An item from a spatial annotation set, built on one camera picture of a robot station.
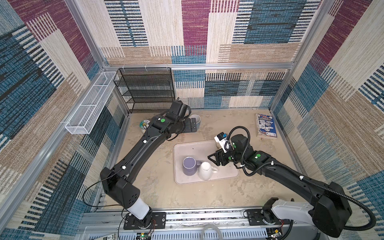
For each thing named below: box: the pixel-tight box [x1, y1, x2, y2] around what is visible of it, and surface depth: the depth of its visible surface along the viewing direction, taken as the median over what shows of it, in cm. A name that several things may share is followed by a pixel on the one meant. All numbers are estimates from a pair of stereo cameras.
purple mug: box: [182, 156, 203, 176], surface depth 86 cm
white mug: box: [198, 161, 218, 181], surface depth 83 cm
